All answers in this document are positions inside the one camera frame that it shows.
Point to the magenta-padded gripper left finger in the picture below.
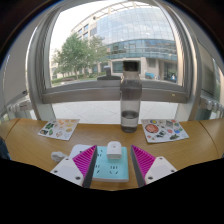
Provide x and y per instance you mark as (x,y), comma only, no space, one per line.
(68,170)

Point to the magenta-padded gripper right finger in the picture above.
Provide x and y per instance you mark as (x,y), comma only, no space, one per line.
(158,168)

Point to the sticker sheet with red circle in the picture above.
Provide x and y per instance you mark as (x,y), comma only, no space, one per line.
(164,130)

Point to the sticker sheet with food prints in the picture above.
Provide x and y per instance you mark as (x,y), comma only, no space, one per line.
(59,129)

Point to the white and teal power strip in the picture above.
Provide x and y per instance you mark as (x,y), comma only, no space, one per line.
(111,170)

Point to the clear water bottle black cap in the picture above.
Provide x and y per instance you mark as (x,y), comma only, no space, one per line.
(130,100)

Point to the green tree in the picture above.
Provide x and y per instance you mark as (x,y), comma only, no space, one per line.
(75,53)

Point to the glass-fronted curved building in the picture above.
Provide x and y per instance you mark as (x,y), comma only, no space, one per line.
(140,33)

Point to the grey window frame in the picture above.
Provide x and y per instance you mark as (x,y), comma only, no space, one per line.
(100,95)

